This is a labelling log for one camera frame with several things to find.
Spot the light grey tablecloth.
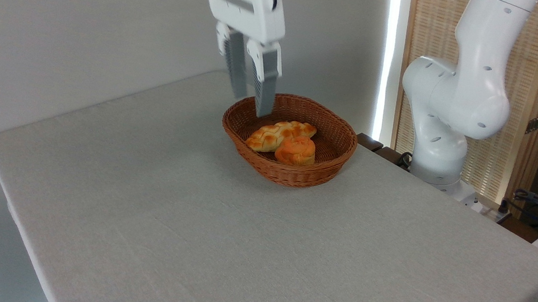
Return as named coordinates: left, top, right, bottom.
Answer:
left=0, top=48, right=538, bottom=302

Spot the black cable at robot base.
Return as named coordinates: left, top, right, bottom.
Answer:
left=395, top=150, right=415, bottom=170

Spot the round orange bread bun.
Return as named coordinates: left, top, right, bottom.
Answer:
left=273, top=133, right=318, bottom=168

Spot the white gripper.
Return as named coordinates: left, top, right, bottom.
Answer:
left=187, top=0, right=291, bottom=120

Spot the brown wicker basket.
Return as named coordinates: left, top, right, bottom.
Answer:
left=216, top=87, right=362, bottom=195

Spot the long braided bread loaf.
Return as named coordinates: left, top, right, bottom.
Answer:
left=244, top=116, right=318, bottom=158

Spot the dark wooden furniture edge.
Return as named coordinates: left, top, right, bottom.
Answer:
left=354, top=132, right=416, bottom=173

